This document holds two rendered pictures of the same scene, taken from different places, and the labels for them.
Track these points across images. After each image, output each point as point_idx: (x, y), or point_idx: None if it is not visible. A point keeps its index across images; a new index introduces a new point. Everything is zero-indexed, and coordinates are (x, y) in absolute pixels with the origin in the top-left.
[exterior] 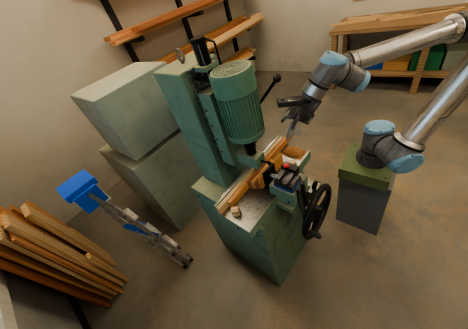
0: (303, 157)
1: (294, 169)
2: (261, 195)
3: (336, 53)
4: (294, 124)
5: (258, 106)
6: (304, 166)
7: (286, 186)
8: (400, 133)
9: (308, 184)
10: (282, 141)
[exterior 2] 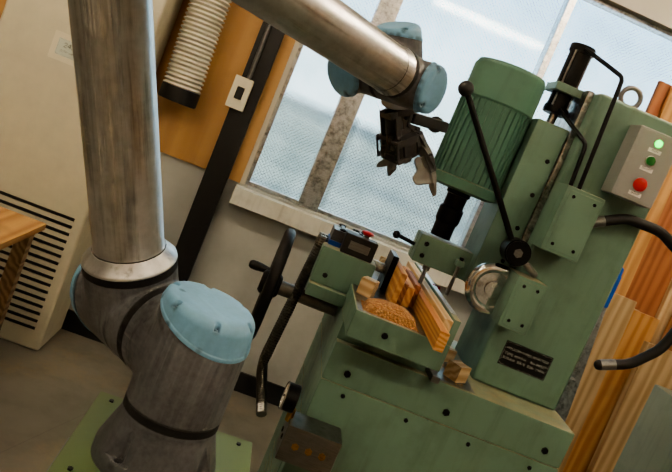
0: (360, 302)
1: (350, 231)
2: (372, 277)
3: (404, 25)
4: None
5: (454, 123)
6: (344, 323)
7: (342, 224)
8: (166, 245)
9: (308, 427)
10: (434, 315)
